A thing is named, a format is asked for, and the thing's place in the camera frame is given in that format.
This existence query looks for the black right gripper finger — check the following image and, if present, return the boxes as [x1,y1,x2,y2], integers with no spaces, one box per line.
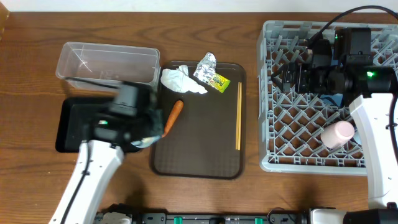
[271,64,288,84]
[274,80,288,93]

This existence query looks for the light blue rice bowl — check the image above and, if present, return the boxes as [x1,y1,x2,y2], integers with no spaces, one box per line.
[131,135,161,149]

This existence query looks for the dark blue plate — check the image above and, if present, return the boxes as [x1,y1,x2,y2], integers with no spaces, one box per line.
[320,58,349,108]

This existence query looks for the orange carrot piece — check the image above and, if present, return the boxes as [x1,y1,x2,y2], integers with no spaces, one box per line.
[162,100,184,138]

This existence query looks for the wooden chopstick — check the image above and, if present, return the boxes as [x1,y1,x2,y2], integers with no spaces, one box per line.
[236,92,239,150]
[237,82,242,151]

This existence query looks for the white napkin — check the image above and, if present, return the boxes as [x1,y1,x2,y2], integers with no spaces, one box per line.
[160,65,208,94]

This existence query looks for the pink cup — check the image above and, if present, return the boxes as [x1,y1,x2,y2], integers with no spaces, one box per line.
[320,121,355,149]

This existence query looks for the yellow snack wrapper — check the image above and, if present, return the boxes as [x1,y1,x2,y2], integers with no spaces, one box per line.
[209,73,231,93]

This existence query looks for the aluminium foil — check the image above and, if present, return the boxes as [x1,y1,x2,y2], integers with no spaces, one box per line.
[193,52,217,82]

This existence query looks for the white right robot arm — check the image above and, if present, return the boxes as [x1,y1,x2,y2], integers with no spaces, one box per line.
[271,27,397,223]

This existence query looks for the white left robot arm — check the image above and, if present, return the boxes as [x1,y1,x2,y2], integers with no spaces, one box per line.
[50,81,164,223]

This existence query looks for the grey dishwasher rack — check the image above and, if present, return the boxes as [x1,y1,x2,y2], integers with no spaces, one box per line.
[257,21,397,176]

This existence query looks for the brown serving tray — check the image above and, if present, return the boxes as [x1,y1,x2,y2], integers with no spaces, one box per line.
[150,63,246,180]

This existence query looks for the black tray bin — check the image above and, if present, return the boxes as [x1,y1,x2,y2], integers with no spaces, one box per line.
[55,97,153,153]

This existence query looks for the clear plastic bin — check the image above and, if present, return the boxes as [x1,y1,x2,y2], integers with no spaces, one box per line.
[55,42,160,90]

